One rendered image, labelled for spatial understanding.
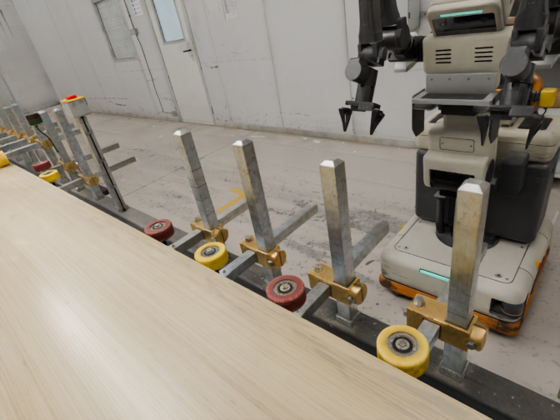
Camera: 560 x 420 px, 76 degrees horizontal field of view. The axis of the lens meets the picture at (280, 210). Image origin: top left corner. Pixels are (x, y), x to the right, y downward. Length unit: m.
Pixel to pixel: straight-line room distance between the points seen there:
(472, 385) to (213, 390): 0.50
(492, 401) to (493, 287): 0.91
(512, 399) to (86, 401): 0.75
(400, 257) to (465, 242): 1.19
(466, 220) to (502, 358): 1.27
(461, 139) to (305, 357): 1.07
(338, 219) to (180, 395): 0.42
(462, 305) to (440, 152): 0.91
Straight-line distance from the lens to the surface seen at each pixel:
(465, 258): 0.64
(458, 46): 1.40
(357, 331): 0.92
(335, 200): 0.70
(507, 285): 1.72
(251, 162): 0.85
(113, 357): 0.77
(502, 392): 0.87
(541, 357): 1.88
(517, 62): 1.03
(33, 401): 0.80
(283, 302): 0.71
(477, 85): 1.39
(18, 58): 11.32
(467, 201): 0.59
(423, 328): 0.75
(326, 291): 0.85
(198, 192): 1.09
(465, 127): 1.49
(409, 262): 1.79
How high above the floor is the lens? 1.40
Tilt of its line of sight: 30 degrees down
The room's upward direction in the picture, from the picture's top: 11 degrees counter-clockwise
